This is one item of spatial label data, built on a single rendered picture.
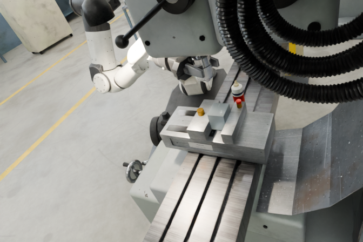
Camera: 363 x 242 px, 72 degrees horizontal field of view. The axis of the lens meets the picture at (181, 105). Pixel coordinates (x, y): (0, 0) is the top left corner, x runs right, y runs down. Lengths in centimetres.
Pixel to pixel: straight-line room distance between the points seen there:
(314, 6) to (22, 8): 641
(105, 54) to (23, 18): 567
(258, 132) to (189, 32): 39
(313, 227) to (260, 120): 35
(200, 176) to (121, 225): 128
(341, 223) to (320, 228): 6
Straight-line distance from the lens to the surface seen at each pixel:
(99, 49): 97
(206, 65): 64
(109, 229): 204
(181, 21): 50
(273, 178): 84
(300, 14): 42
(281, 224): 79
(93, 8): 68
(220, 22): 27
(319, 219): 93
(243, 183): 75
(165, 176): 94
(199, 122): 78
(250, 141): 75
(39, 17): 673
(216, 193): 75
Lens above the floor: 155
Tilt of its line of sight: 36 degrees down
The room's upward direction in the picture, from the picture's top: 21 degrees counter-clockwise
